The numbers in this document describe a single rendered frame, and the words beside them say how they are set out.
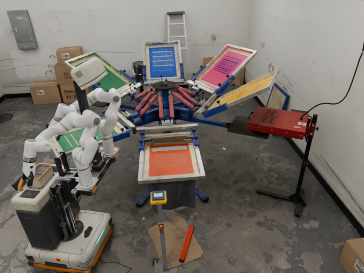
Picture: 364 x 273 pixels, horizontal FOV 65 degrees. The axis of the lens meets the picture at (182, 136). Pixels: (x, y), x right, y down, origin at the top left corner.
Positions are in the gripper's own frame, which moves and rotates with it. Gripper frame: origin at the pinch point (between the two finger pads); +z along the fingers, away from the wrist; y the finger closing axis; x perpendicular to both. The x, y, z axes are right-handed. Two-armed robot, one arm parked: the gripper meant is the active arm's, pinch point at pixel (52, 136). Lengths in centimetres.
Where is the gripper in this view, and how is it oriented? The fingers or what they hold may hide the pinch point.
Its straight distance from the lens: 250.9
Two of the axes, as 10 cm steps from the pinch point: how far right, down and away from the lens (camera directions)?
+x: -1.2, 2.0, -9.7
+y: -9.0, -4.3, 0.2
